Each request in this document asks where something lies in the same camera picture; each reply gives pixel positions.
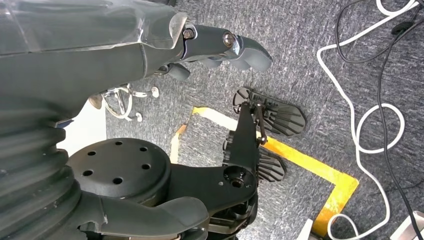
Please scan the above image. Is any black floor cable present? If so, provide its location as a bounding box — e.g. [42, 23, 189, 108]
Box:
[334, 0, 424, 240]

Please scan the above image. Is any black robot foot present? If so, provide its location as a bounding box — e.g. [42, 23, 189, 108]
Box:
[231, 87, 307, 137]
[256, 147, 287, 183]

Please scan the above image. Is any white floor cable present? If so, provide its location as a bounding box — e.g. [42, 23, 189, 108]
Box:
[316, 0, 424, 240]

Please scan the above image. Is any white plastic block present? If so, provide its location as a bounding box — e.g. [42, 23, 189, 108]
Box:
[390, 211, 424, 240]

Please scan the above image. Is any chrome chair base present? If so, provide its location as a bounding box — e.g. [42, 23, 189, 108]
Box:
[88, 83, 161, 123]

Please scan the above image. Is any yellow floor tape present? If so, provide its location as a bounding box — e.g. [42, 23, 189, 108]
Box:
[168, 105, 360, 238]

